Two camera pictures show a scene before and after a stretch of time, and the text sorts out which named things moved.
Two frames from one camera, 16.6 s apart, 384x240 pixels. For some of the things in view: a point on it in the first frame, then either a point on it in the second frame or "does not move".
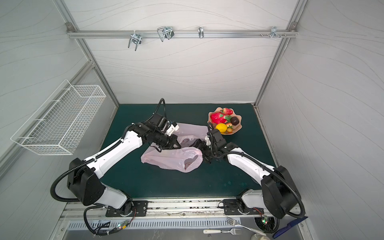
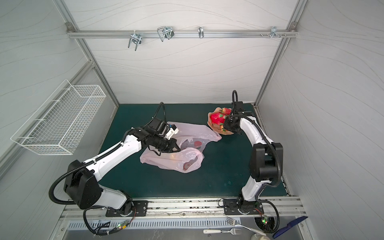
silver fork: x=234 y=223 does not move
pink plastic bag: x=187 y=159 does not move
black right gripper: x=201 y=146 -> x=227 y=124
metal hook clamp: x=135 y=38 does not move
